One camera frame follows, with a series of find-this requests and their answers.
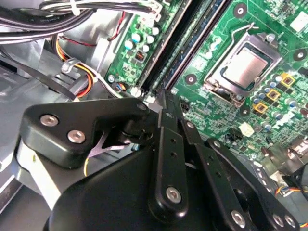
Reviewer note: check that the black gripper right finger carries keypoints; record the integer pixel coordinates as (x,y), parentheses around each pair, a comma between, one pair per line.
(207,163)

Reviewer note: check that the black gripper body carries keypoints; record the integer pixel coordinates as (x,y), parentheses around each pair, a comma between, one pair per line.
(108,204)

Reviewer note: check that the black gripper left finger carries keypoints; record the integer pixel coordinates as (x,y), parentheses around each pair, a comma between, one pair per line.
(72,113)

